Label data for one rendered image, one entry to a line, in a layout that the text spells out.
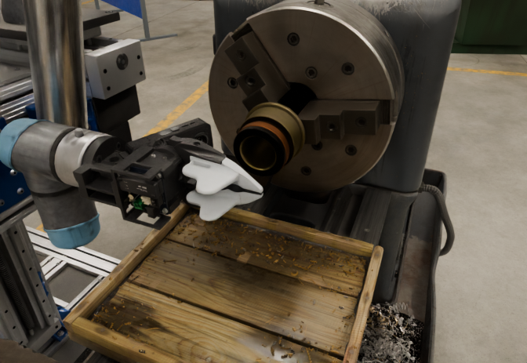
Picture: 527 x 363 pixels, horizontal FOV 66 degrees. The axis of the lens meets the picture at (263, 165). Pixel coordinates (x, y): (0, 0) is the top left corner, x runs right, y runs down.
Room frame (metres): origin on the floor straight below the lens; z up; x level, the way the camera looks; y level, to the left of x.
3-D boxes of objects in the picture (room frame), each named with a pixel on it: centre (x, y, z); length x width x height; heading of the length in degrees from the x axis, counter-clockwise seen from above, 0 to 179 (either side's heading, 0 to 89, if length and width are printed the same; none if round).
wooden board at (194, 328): (0.41, 0.03, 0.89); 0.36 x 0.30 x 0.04; 67
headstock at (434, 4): (1.03, -0.21, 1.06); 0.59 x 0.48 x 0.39; 157
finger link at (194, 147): (0.41, 0.08, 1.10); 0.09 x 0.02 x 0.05; 67
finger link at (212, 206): (0.38, 0.05, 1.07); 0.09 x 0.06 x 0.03; 67
